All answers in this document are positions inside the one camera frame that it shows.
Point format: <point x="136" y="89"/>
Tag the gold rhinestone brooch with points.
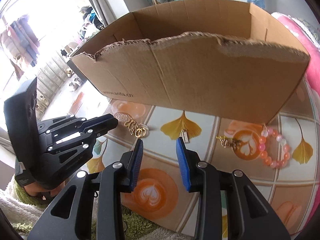
<point x="132" y="125"/>

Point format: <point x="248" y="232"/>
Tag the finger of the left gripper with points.
<point x="95" y="130"/>
<point x="98" y="120"/>

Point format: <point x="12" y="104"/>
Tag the brown cardboard box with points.
<point x="218" y="57"/>

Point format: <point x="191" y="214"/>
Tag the silver rectangular pendant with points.
<point x="184" y="135"/>

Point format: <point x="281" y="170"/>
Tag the pink floral blanket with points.
<point x="308" y="36"/>

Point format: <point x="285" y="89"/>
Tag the hanging clothes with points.
<point x="20" y="45"/>

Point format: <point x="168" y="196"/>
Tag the green shaggy rug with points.
<point x="135" y="226"/>

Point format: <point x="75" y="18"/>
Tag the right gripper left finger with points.
<point x="69" y="215"/>

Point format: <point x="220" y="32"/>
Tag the gold double ring earrings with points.
<point x="140" y="132"/>

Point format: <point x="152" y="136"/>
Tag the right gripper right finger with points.
<point x="227" y="199"/>

